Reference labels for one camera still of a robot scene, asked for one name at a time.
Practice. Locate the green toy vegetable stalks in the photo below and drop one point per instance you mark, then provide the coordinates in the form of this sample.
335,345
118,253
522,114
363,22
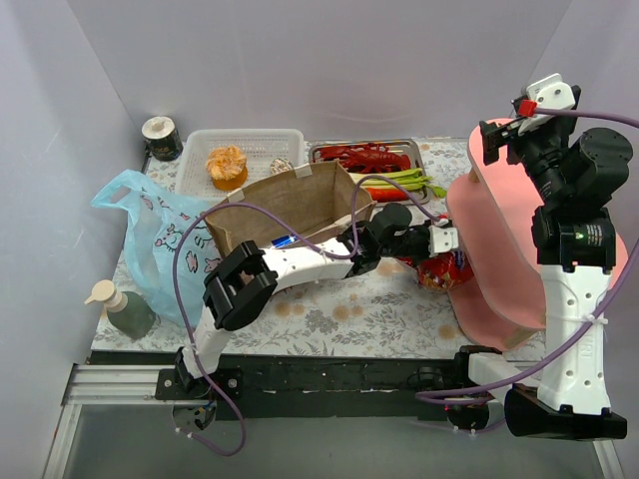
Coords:
414,181

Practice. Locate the aluminium frame rail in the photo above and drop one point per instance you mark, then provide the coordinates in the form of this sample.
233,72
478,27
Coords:
112,426

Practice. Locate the silver drink can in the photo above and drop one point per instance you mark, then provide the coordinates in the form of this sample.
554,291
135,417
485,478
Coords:
284,241

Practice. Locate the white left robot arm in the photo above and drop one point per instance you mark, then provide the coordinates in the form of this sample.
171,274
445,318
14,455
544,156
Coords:
238,289

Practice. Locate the white plastic perforated basket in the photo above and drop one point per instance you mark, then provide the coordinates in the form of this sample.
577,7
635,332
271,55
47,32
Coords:
261,146

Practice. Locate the floral patterned table mat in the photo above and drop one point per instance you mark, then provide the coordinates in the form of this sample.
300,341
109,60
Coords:
381,314

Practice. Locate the orange toy carrot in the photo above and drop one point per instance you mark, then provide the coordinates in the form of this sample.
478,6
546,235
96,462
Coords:
387,195

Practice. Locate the red toy lobster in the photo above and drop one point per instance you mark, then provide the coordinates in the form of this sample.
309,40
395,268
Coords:
363,159

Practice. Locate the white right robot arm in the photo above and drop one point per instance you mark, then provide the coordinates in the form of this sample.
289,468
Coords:
576,255

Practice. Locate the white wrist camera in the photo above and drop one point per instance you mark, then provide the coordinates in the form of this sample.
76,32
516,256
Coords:
443,237
550,93

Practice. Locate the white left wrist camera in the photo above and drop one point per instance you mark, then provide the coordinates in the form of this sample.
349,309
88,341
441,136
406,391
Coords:
443,237

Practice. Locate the brown paper bag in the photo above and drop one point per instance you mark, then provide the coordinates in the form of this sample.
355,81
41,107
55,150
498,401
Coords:
315,200

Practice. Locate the toy fried bread piece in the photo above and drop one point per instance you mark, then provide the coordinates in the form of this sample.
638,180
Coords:
227,167

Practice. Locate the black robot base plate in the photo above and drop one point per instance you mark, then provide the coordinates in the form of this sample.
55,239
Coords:
317,387

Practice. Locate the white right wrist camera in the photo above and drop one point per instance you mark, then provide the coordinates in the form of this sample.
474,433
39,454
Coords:
550,93

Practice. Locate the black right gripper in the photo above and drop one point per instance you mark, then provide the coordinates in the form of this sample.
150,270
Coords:
502,133

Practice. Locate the pink two-tier shelf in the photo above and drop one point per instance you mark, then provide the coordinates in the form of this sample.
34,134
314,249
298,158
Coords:
492,208

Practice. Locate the light blue plastic grocery bag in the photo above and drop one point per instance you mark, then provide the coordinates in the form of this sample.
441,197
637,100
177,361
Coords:
157,222

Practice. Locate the red snack packet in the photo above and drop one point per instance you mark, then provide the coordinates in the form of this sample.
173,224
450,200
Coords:
443,272

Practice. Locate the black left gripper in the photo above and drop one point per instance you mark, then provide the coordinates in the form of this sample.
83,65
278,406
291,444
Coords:
421,241

